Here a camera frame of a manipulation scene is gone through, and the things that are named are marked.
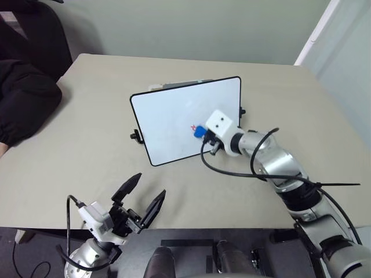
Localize dark rounded shape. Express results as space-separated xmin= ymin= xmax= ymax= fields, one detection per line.
xmin=146 ymin=246 xmax=177 ymax=278

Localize blue whiteboard eraser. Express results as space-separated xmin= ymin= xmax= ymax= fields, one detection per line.
xmin=193 ymin=125 xmax=208 ymax=140

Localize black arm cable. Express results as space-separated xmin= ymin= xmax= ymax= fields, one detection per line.
xmin=200 ymin=127 xmax=363 ymax=247
xmin=56 ymin=194 xmax=88 ymax=273

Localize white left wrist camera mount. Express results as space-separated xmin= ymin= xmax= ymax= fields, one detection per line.
xmin=77 ymin=201 xmax=129 ymax=246

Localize thin black floor cable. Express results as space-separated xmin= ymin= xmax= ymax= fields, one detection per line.
xmin=10 ymin=239 xmax=52 ymax=278

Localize white whiteboard with black frame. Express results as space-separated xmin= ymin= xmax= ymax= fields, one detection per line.
xmin=129 ymin=76 xmax=242 ymax=167

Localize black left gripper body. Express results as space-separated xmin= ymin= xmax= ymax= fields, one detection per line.
xmin=108 ymin=201 xmax=146 ymax=236

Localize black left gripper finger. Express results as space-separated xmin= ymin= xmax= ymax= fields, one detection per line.
xmin=140 ymin=189 xmax=167 ymax=229
xmin=111 ymin=173 xmax=143 ymax=204

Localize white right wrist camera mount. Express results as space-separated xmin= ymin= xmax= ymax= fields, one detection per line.
xmin=205 ymin=109 xmax=243 ymax=158

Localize grey whiteboard stand bar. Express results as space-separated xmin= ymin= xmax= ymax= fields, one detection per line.
xmin=148 ymin=78 xmax=216 ymax=91

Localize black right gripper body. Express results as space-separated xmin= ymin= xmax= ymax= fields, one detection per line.
xmin=206 ymin=130 xmax=225 ymax=156

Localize black zip tie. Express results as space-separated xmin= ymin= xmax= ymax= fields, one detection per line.
xmin=303 ymin=179 xmax=362 ymax=191

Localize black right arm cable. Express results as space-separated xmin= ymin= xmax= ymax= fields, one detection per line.
xmin=200 ymin=127 xmax=363 ymax=247

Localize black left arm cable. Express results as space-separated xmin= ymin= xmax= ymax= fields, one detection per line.
xmin=56 ymin=194 xmax=88 ymax=273

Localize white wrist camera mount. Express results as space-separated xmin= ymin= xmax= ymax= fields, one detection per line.
xmin=77 ymin=201 xmax=129 ymax=246
xmin=205 ymin=109 xmax=243 ymax=158

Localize white door frame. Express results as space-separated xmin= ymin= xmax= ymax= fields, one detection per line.
xmin=293 ymin=0 xmax=342 ymax=67

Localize beige table leg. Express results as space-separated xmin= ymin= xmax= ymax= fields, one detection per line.
xmin=15 ymin=228 xmax=35 ymax=246

